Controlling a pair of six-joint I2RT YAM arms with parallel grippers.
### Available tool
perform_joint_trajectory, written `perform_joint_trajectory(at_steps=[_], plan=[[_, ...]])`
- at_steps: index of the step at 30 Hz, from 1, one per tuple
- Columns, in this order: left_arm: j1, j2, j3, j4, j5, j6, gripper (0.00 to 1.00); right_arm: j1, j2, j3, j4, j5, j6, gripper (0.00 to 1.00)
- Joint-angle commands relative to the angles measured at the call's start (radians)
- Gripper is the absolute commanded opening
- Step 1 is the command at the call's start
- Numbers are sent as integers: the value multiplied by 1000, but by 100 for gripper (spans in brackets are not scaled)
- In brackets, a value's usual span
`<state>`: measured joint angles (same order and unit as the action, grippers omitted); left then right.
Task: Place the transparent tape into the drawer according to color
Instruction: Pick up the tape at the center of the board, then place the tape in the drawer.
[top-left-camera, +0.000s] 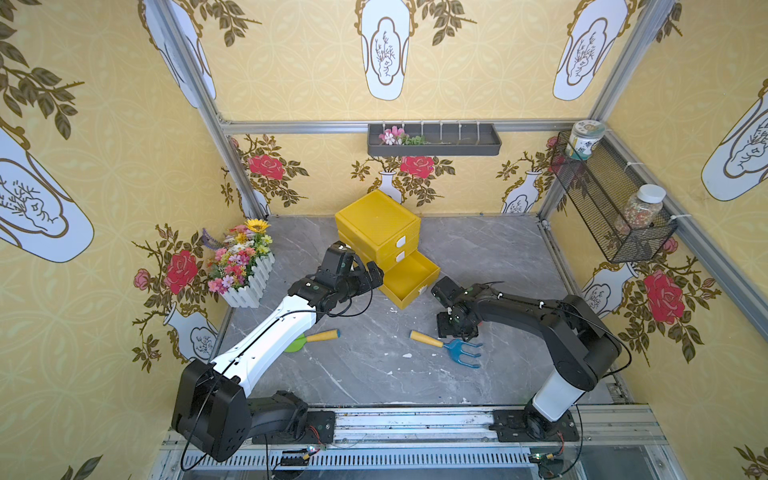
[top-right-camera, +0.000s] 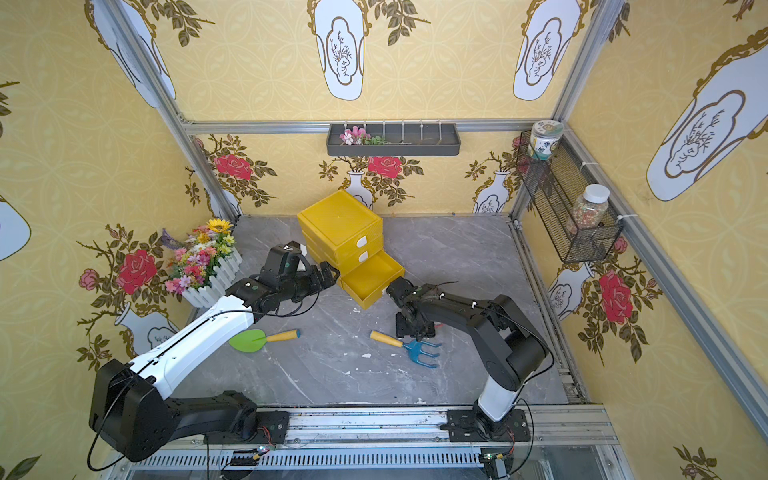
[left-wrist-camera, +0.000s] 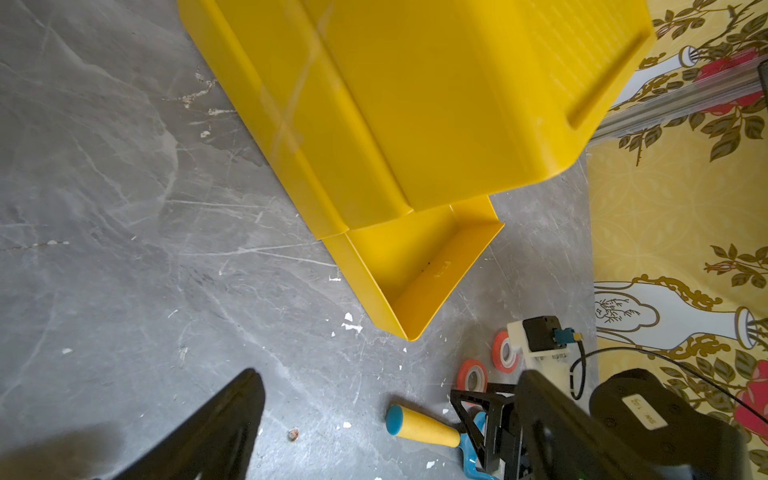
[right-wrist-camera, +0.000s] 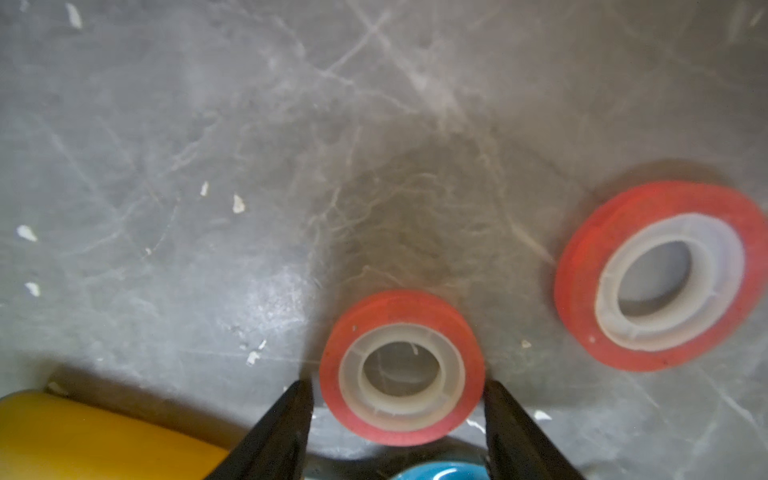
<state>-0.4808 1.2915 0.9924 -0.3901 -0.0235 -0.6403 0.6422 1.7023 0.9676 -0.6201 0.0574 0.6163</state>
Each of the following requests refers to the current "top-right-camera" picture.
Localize blue rake with yellow handle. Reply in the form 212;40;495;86
369;330;440;369

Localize pink flowers in tray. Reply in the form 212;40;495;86
339;126;385;146

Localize green trowel with yellow handle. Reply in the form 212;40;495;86
228;329;301;353

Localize jar with green label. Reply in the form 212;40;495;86
528;119;564;161

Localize flowers in white fence planter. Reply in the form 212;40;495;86
161;218;243;309

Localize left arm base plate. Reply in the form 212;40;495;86
204;410;290;445

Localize jar with white lid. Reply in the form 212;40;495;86
567;184;610;235

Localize yellow three-drawer cabinet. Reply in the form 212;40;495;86
297;191;405;309

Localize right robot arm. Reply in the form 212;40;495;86
385;277;551;427

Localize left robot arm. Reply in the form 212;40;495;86
89;242;341;462

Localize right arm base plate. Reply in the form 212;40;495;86
440;409;532;443

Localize grey wall shelf tray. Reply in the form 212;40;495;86
326;121;462;157

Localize black wire wall basket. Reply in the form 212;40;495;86
522;140;624;264

